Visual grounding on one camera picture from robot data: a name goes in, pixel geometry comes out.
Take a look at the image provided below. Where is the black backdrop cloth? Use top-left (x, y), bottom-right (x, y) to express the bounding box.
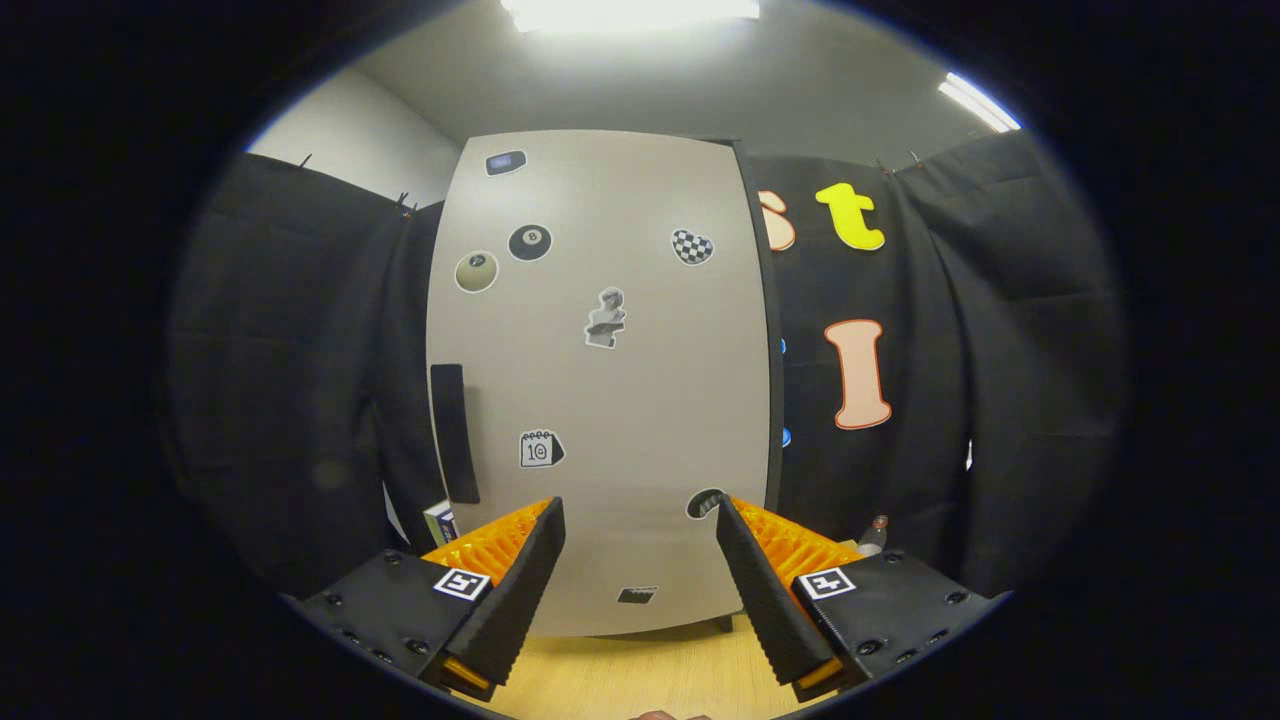
top-left (165, 130), bottom-right (1131, 601)

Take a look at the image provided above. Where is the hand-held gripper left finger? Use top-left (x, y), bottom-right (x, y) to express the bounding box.
top-left (290, 497), bottom-right (566, 701)

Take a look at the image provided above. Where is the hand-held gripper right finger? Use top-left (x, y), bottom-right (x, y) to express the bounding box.
top-left (715, 493), bottom-right (1011, 704)

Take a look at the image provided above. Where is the beige shoe cabinet door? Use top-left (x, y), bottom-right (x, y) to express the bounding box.
top-left (427, 130), bottom-right (773, 638)

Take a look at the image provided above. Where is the dark grey shoe cabinet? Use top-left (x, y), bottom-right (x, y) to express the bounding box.
top-left (690, 135), bottom-right (788, 633)

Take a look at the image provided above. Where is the narrow ceiling light strip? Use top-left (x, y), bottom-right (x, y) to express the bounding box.
top-left (938, 72), bottom-right (1023, 133)

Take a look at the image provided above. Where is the large ceiling light panel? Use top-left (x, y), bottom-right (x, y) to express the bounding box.
top-left (500, 0), bottom-right (761, 33)

